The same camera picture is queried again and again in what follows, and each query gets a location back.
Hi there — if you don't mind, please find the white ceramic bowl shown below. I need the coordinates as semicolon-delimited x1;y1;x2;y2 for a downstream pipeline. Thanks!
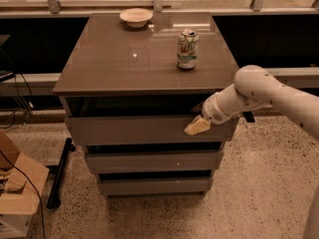
120;8;154;28

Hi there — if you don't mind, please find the black cable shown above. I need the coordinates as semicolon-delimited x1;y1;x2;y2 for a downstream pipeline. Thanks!
0;149;47;239

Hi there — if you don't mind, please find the grey drawer cabinet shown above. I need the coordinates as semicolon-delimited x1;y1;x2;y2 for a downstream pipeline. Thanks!
53;12;250;199

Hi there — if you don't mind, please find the brown cardboard box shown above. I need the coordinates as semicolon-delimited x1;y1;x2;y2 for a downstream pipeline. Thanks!
0;131;49;239

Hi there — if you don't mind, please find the black metal stand leg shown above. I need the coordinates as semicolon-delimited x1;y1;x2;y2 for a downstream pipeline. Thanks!
46;137;76;209

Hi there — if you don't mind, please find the green white soda can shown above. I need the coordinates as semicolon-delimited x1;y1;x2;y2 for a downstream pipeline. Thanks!
176;29;199;70

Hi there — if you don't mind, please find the grey middle drawer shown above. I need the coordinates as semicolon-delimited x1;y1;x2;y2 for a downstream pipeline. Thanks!
86;150;223;174

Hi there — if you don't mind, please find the grey bottom drawer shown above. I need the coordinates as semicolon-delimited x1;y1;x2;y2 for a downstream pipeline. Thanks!
98;177;213;196

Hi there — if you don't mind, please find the grey top drawer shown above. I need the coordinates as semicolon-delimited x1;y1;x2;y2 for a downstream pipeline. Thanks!
66;116;238;146

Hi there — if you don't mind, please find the black equipment at left edge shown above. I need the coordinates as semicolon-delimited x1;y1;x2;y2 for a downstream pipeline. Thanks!
0;35;15;82

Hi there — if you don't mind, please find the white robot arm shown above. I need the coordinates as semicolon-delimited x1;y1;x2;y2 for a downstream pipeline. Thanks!
186;66;319;239

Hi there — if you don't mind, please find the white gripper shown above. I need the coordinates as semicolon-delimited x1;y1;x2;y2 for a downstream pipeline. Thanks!
184;93;231;135

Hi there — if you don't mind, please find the grey drawer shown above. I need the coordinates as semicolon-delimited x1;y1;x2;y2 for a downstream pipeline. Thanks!
98;177;213;196
86;150;223;174
66;116;238;146

